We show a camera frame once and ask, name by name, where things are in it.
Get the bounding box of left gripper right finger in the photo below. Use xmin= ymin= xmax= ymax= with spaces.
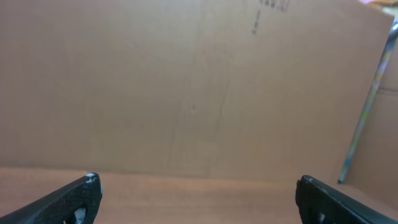
xmin=295 ymin=175 xmax=397 ymax=224

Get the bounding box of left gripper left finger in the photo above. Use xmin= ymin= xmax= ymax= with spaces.
xmin=1 ymin=173 xmax=103 ymax=224

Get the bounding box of large brown cardboard box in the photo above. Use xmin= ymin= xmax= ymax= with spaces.
xmin=1 ymin=0 xmax=393 ymax=182

